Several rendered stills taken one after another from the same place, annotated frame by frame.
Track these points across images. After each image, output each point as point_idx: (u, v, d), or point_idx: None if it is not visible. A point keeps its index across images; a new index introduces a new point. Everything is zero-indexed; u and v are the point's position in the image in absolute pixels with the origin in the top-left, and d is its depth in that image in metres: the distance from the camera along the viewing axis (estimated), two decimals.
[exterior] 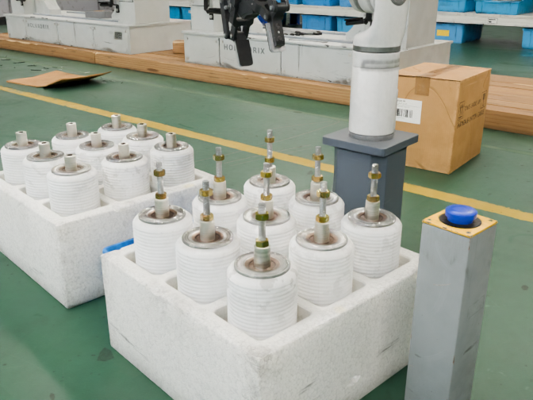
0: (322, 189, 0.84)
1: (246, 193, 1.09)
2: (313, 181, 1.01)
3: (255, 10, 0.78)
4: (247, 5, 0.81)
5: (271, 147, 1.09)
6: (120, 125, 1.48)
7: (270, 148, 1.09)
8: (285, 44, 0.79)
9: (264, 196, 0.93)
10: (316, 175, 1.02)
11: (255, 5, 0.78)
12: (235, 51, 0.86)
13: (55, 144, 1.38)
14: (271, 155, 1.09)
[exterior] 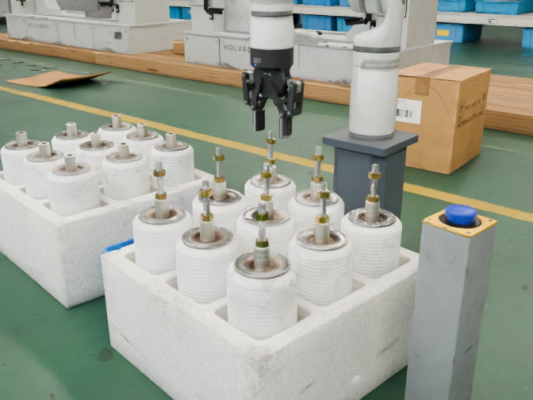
0: (322, 189, 0.84)
1: None
2: (313, 181, 1.01)
3: (275, 105, 1.02)
4: (270, 91, 1.03)
5: (269, 148, 1.09)
6: (120, 125, 1.48)
7: (268, 150, 1.09)
8: (290, 132, 1.05)
9: (264, 196, 0.93)
10: (316, 176, 1.02)
11: (277, 102, 1.02)
12: (254, 118, 1.09)
13: (55, 144, 1.38)
14: (269, 156, 1.10)
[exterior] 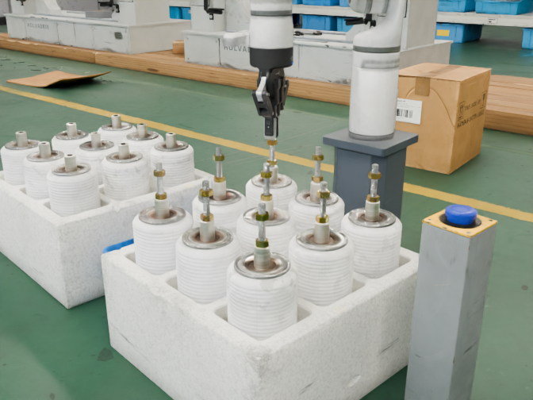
0: (322, 189, 0.84)
1: None
2: (313, 181, 1.01)
3: (281, 101, 1.06)
4: (278, 89, 1.05)
5: (270, 150, 1.08)
6: (120, 125, 1.48)
7: (270, 152, 1.08)
8: None
9: (264, 196, 0.93)
10: (316, 176, 1.02)
11: (283, 100, 1.06)
12: (275, 126, 1.06)
13: (55, 144, 1.38)
14: (270, 159, 1.09)
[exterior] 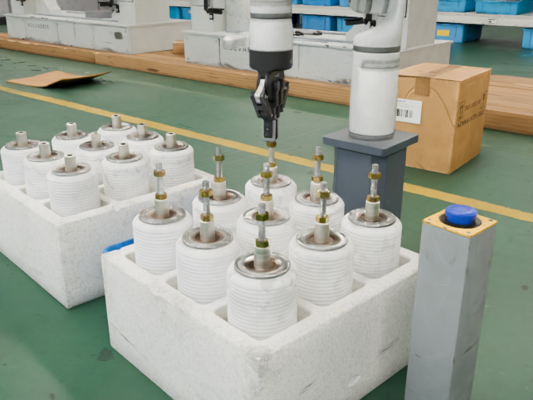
0: (322, 189, 0.84)
1: None
2: (313, 181, 1.01)
3: (281, 104, 1.06)
4: (278, 91, 1.05)
5: (271, 152, 1.08)
6: (120, 125, 1.48)
7: (273, 154, 1.09)
8: None
9: (264, 196, 0.93)
10: (316, 176, 1.02)
11: (282, 102, 1.06)
12: (274, 128, 1.06)
13: (55, 144, 1.38)
14: (271, 161, 1.09)
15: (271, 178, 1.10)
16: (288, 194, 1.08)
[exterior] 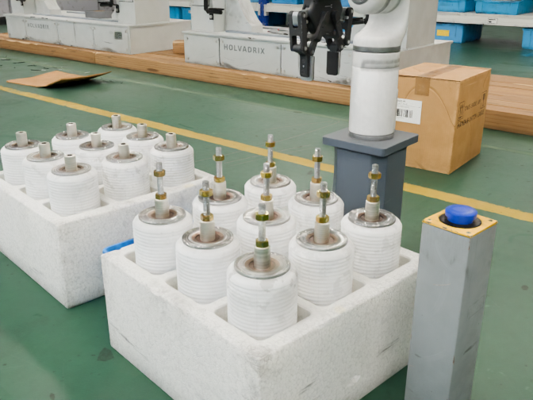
0: (322, 189, 0.84)
1: None
2: (316, 178, 1.03)
3: None
4: None
5: (270, 152, 1.09)
6: (120, 125, 1.48)
7: (272, 154, 1.09)
8: (311, 75, 0.92)
9: (264, 196, 0.93)
10: (320, 180, 1.01)
11: None
12: (328, 59, 0.98)
13: (55, 144, 1.38)
14: (270, 161, 1.09)
15: (270, 178, 1.10)
16: (287, 194, 1.08)
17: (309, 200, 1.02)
